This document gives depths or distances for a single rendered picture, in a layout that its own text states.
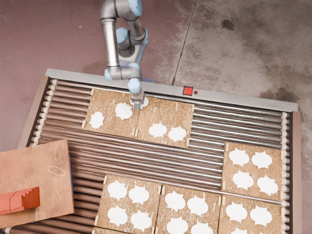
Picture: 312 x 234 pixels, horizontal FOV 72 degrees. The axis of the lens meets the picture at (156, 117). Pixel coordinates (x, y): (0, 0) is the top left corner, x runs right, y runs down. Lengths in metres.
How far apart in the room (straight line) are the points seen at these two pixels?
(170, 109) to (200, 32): 1.75
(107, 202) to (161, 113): 0.76
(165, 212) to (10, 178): 1.09
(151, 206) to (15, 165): 0.99
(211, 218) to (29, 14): 3.54
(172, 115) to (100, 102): 0.59
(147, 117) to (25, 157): 0.91
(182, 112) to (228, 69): 1.45
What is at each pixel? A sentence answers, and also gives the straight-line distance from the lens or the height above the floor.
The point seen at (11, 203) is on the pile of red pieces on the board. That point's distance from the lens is 1.60.
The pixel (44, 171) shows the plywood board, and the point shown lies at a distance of 1.70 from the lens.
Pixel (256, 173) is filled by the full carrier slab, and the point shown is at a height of 0.94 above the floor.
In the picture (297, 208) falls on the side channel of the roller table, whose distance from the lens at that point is 1.83.
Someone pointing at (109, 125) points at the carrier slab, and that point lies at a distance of 1.69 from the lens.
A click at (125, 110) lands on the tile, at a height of 0.97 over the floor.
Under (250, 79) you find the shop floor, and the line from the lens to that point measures 3.01.
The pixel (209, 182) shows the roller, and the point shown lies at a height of 0.92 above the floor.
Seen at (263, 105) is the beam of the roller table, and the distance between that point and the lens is 1.88.
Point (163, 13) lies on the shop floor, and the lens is 3.38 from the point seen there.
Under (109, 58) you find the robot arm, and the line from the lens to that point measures 1.37.
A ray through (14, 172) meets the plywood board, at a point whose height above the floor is 1.04.
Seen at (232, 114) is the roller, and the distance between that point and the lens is 1.77.
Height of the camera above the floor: 2.53
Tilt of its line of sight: 74 degrees down
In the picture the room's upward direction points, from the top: 7 degrees counter-clockwise
